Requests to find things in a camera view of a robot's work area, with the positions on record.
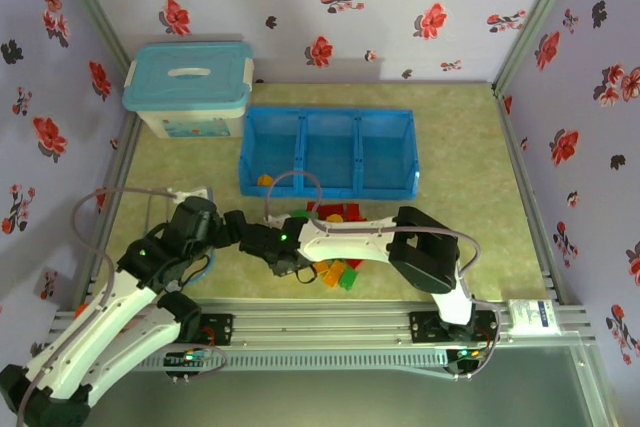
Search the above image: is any light blue lidded storage box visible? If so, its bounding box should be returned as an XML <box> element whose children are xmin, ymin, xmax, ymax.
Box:
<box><xmin>122</xmin><ymin>41</ymin><xmax>256</xmax><ymax>141</ymax></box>

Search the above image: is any small circuit board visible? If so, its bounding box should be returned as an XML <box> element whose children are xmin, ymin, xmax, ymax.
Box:
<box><xmin>446</xmin><ymin>345</ymin><xmax>490</xmax><ymax>374</ymax></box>
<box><xmin>163</xmin><ymin>348</ymin><xmax>212</xmax><ymax>369</ymax></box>

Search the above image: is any blue three-compartment bin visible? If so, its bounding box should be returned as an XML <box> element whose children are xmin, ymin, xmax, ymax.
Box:
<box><xmin>238</xmin><ymin>105</ymin><xmax>420</xmax><ymax>200</ymax></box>

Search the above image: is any white labelled packet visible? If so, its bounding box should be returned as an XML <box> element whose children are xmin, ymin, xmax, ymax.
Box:
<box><xmin>507</xmin><ymin>299</ymin><xmax>560</xmax><ymax>336</ymax></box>

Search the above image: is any blue hose ring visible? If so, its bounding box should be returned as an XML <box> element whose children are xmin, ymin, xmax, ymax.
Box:
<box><xmin>184</xmin><ymin>244</ymin><xmax>218</xmax><ymax>289</ymax></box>

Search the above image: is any long aluminium mounting rail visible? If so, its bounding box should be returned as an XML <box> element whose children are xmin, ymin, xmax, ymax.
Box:
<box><xmin>47</xmin><ymin>298</ymin><xmax>599</xmax><ymax>348</ymax></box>

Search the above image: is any grey right arm cable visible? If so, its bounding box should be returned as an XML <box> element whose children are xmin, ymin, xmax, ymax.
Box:
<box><xmin>263</xmin><ymin>171</ymin><xmax>503</xmax><ymax>381</ymax></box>

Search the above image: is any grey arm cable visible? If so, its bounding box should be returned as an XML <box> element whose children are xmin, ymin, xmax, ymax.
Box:
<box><xmin>263</xmin><ymin>171</ymin><xmax>503</xmax><ymax>381</ymax></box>
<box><xmin>14</xmin><ymin>185</ymin><xmax>211</xmax><ymax>427</ymax></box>

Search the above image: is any grey left arm cable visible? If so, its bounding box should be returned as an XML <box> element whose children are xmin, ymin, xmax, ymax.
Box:
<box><xmin>14</xmin><ymin>185</ymin><xmax>211</xmax><ymax>427</ymax></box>

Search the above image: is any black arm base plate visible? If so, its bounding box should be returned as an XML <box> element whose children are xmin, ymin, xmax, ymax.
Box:
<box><xmin>408</xmin><ymin>310</ymin><xmax>501</xmax><ymax>347</ymax></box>
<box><xmin>198</xmin><ymin>313</ymin><xmax>235</xmax><ymax>348</ymax></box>

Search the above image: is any grey slotted cable duct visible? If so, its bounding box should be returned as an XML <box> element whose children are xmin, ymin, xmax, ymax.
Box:
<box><xmin>64</xmin><ymin>349</ymin><xmax>450</xmax><ymax>373</ymax></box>

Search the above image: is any aluminium side rail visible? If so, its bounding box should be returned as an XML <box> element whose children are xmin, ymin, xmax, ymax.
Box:
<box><xmin>494</xmin><ymin>89</ymin><xmax>572</xmax><ymax>304</ymax></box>
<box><xmin>82</xmin><ymin>111</ymin><xmax>144</xmax><ymax>298</ymax></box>

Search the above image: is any aluminium frame bar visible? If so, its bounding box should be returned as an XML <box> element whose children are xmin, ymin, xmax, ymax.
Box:
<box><xmin>569</xmin><ymin>344</ymin><xmax>619</xmax><ymax>427</ymax></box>

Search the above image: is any aluminium frame post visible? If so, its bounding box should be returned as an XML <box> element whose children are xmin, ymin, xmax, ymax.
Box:
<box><xmin>492</xmin><ymin>0</ymin><xmax>587</xmax><ymax>94</ymax></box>

